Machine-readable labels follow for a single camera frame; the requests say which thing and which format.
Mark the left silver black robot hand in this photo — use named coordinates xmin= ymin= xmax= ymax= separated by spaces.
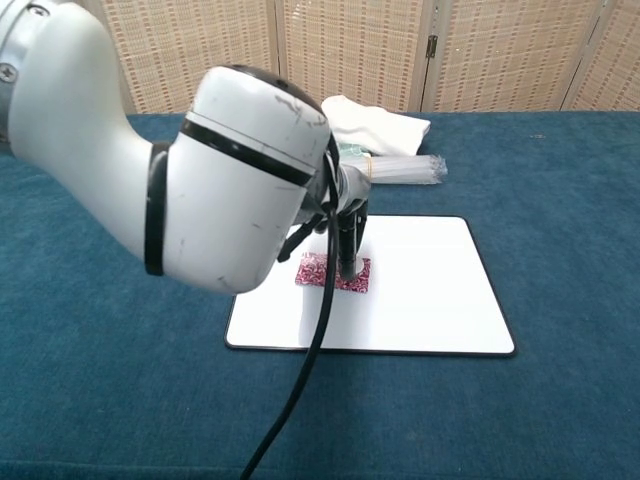
xmin=277 ymin=167 xmax=372 ymax=282

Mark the pink patterned card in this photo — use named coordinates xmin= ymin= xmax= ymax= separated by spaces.
xmin=294 ymin=251 xmax=373 ymax=294

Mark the green white small packet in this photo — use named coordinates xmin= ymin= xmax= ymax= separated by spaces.
xmin=337 ymin=142 xmax=374 ymax=161

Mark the bundle of clear straws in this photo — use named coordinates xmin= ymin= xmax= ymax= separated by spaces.
xmin=359 ymin=153 xmax=449 ymax=186

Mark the white rectangular board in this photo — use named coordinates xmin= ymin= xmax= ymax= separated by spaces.
xmin=224 ymin=214 xmax=517 ymax=358

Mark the folded white towel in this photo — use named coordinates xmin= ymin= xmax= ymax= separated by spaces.
xmin=319 ymin=94 xmax=432 ymax=157

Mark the woven folding screen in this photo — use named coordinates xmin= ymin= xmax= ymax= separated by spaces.
xmin=99 ymin=0 xmax=640 ymax=115

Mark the dark blue tablecloth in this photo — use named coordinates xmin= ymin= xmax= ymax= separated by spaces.
xmin=0 ymin=110 xmax=640 ymax=480

